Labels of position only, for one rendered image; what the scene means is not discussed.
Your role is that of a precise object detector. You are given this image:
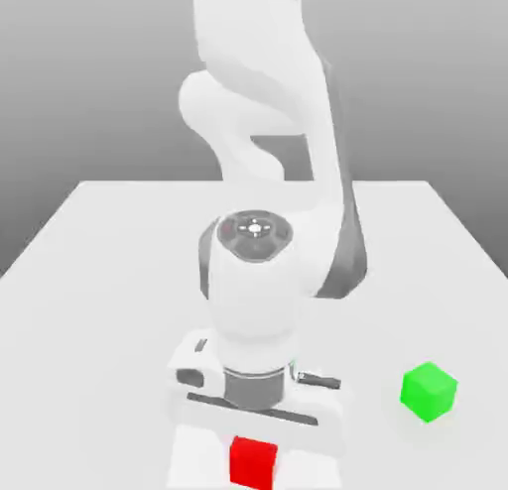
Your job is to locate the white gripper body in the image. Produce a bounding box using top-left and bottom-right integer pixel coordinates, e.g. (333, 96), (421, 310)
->
(168, 383), (346, 457)

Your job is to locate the small red cube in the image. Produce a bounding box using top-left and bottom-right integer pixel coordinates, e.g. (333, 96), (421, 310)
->
(228, 434), (279, 490)

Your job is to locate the small green cube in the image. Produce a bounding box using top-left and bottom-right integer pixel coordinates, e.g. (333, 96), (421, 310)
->
(399, 360), (459, 425)

